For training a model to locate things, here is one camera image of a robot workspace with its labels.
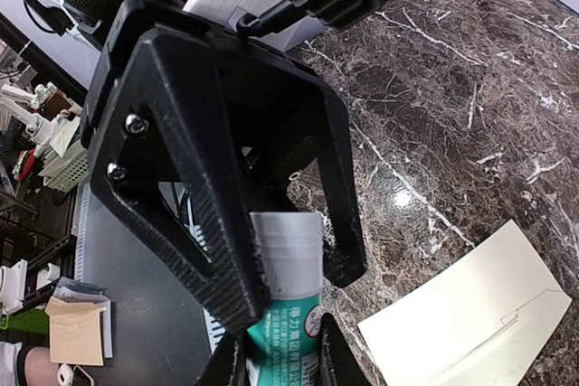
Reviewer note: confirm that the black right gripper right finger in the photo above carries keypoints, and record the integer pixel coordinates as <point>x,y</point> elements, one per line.
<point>338,365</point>

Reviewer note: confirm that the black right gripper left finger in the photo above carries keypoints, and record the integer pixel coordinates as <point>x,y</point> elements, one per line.
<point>227,365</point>

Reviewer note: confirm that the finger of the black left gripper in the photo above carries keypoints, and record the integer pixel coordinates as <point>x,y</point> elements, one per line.
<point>163,163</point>
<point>344,260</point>

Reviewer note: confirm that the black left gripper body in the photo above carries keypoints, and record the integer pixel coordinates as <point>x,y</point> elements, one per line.
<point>270,98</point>

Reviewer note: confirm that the green white glue stick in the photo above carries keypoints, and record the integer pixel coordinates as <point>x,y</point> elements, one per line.
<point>284,347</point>

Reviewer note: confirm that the beige paper envelope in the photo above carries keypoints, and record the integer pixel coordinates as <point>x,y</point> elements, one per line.
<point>482,321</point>

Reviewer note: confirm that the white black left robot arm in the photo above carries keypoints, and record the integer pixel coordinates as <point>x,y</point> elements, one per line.
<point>191,128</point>

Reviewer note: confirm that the brown cardboard box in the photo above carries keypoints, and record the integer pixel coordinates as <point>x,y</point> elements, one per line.
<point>74,333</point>

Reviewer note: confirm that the white wire basket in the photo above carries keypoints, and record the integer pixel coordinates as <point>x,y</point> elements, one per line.
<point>71,175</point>

